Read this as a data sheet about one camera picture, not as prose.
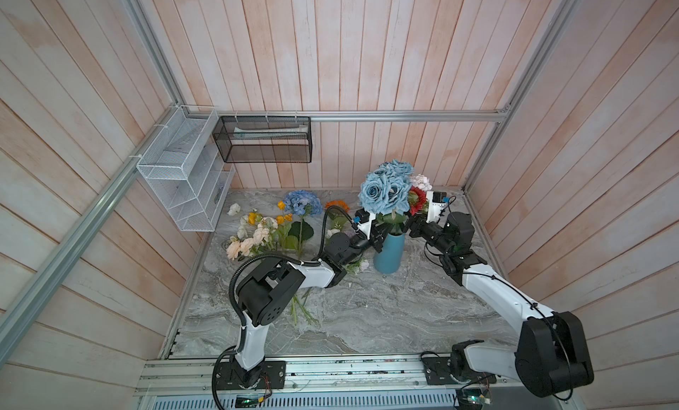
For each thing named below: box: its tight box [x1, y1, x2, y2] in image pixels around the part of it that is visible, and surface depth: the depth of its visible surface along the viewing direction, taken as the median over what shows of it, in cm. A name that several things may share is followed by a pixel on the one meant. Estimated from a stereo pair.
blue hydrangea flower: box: [283, 189, 323, 217], surface depth 105 cm
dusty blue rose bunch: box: [358, 159, 415, 235], surface depth 64 cm
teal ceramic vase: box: [373, 233, 406, 274], surface depth 87 cm
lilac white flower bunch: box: [410, 173, 433, 191], surface depth 76 cm
